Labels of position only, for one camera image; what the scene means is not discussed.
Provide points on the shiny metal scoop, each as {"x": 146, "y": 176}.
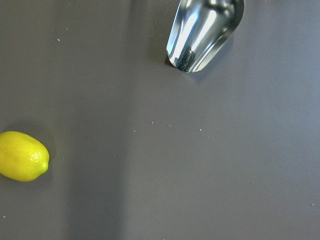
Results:
{"x": 200, "y": 29}

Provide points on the yellow lemon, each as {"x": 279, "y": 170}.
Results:
{"x": 22, "y": 157}

